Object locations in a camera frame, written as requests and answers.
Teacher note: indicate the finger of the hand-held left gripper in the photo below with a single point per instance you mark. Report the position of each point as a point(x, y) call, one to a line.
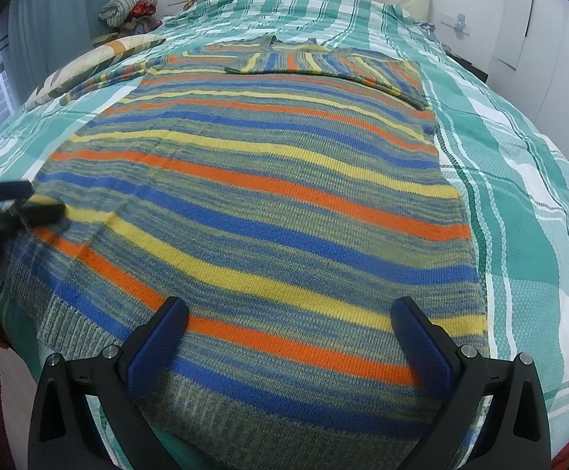
point(5, 190)
point(39, 215)

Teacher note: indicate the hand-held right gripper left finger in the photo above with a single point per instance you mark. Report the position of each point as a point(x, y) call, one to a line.
point(154, 347)

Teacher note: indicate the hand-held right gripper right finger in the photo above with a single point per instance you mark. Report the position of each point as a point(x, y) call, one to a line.
point(421, 347)

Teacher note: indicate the striped knit sweater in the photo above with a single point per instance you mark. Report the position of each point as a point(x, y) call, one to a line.
point(265, 205)

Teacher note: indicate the pile of assorted clothes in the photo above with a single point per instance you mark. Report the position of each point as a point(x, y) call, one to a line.
point(123, 32)

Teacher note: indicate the grey blue curtain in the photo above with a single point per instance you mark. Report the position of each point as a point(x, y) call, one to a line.
point(44, 34)

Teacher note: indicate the striped beige pillow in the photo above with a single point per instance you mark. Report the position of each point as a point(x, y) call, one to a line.
point(118, 46)

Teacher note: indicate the green plaid bed blanket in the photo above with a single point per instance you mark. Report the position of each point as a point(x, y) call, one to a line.
point(510, 181)

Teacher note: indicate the rolled grey knit cloth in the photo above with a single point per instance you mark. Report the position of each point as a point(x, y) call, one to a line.
point(123, 5)

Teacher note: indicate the red shiny item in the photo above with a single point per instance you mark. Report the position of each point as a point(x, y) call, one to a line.
point(143, 10)

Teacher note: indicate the white wardrobe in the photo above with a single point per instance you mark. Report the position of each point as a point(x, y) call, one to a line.
point(559, 58)

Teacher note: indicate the white wall socket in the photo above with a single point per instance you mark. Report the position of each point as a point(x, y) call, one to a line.
point(456, 22)

